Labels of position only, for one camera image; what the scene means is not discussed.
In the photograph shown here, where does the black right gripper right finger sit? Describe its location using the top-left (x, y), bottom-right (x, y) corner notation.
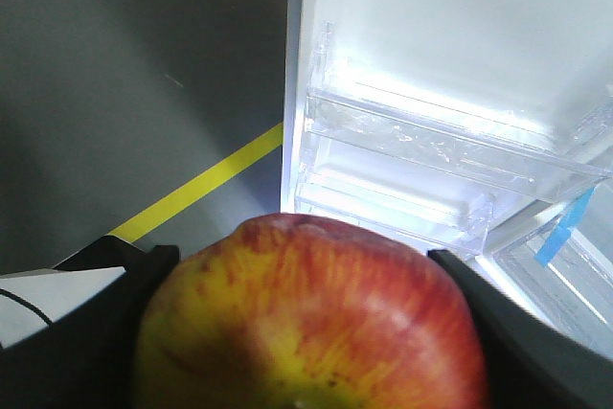
top-left (427, 250), bottom-right (612, 408)

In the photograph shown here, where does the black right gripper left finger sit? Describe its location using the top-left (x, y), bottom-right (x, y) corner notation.
top-left (1, 236), bottom-right (180, 408)

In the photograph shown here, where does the red yellow apple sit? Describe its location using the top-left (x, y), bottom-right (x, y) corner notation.
top-left (131, 214), bottom-right (491, 408)

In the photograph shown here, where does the white fridge interior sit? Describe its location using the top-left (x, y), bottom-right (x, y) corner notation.
top-left (469, 181), bottom-right (612, 357)

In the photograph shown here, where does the clear lower door bin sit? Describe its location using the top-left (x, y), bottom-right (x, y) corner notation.
top-left (294, 161), bottom-right (494, 253)

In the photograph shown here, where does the clear door bin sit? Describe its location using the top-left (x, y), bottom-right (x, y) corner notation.
top-left (294, 161), bottom-right (494, 253)
top-left (304, 22), bottom-right (612, 202)

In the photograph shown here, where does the clear upper door bin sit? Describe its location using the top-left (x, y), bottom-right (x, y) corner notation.
top-left (304, 22), bottom-right (612, 202)

